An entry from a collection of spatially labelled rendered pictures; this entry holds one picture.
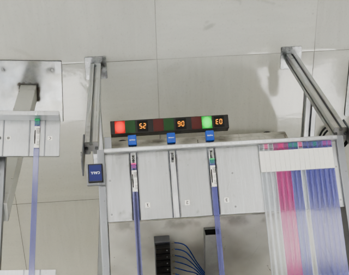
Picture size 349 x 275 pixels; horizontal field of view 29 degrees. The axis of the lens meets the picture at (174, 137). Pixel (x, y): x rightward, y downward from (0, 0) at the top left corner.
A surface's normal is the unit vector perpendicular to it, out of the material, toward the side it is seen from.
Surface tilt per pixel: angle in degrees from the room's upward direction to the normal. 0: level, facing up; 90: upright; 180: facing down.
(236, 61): 0
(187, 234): 0
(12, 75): 0
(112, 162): 42
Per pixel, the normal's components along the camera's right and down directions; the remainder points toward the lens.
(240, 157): 0.04, -0.25
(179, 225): 0.08, 0.46
